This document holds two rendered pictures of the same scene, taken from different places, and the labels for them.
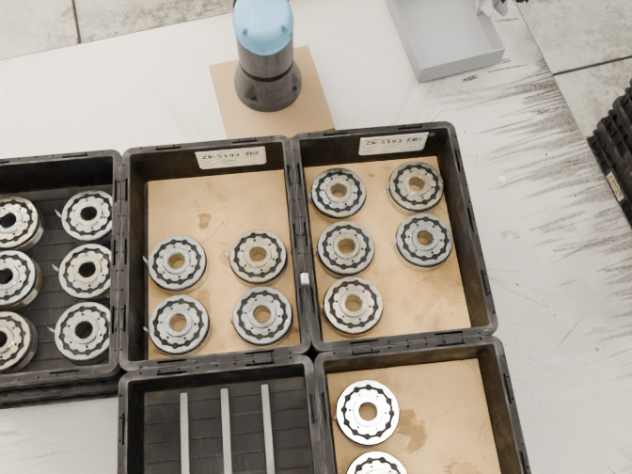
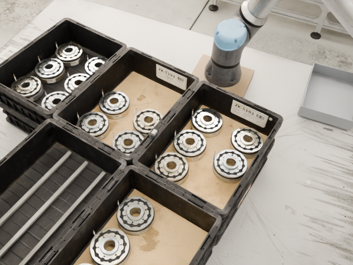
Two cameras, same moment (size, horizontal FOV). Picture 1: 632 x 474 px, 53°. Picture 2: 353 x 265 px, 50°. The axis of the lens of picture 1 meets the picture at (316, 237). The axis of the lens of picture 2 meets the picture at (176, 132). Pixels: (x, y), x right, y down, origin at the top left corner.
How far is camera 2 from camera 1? 0.49 m
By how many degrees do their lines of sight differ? 23
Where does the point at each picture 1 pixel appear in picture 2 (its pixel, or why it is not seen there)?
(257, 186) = (175, 99)
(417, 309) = (201, 193)
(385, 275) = (199, 168)
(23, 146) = not seen: hidden behind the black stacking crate
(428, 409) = (166, 238)
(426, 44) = (315, 101)
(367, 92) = (268, 105)
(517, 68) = not seen: outside the picture
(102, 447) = not seen: hidden behind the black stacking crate
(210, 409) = (74, 166)
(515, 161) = (322, 179)
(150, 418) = (49, 152)
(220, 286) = (124, 124)
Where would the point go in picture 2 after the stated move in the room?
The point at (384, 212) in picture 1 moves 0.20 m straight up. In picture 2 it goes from (223, 143) to (232, 102)
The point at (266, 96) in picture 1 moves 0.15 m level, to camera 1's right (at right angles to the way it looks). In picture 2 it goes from (215, 74) to (246, 92)
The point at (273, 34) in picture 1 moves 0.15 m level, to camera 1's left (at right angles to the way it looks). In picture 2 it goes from (228, 39) to (196, 22)
